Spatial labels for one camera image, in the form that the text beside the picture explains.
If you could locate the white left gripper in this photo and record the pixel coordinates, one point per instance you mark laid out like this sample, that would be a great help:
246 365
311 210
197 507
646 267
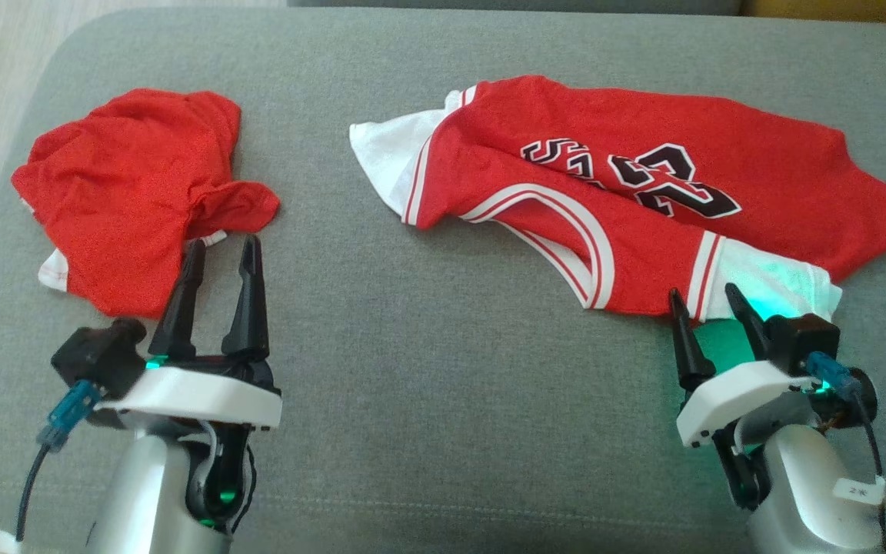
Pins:
197 392

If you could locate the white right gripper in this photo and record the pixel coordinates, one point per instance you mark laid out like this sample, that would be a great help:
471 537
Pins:
735 396

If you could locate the red basketball jersey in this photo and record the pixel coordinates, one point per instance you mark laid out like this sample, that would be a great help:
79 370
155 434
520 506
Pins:
643 231

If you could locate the red shorts white trim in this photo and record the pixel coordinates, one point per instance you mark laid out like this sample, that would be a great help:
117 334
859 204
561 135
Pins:
120 185

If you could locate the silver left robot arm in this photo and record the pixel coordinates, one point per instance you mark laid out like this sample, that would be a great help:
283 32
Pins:
143 492

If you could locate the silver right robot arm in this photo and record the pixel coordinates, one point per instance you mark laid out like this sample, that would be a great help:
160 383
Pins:
804 485

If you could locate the grey sofa seat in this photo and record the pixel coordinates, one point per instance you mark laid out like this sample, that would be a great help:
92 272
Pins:
443 385

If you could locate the yellow cushion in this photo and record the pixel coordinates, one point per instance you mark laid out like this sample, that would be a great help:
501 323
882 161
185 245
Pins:
835 9

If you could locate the grey sofa back cushion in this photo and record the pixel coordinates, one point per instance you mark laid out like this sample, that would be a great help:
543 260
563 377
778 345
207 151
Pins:
512 5

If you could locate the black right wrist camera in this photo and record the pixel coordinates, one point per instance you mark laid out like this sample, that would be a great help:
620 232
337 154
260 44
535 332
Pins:
804 335

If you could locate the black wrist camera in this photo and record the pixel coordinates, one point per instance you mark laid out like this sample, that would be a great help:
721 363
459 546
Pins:
101 354
804 335

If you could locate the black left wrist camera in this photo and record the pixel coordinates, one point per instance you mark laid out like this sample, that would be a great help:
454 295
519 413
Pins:
101 354

